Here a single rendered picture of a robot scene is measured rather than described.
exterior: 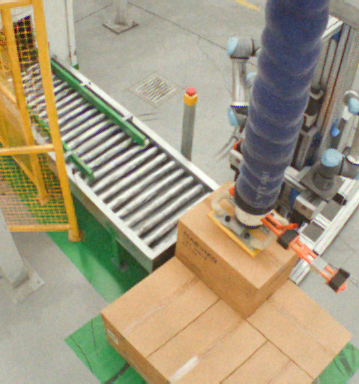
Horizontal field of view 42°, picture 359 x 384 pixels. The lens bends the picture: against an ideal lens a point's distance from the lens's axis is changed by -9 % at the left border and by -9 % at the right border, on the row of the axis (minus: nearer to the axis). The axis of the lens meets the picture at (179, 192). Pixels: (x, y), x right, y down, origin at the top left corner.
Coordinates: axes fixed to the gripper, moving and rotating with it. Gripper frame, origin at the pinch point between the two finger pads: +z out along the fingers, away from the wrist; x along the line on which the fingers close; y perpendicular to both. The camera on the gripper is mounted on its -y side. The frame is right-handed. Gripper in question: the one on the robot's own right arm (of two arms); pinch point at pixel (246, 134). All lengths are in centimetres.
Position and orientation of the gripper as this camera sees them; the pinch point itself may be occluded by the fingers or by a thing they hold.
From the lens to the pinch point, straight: 272.6
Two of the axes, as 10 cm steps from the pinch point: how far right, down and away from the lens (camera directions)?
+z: -0.5, 6.1, 7.9
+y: 6.7, 6.1, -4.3
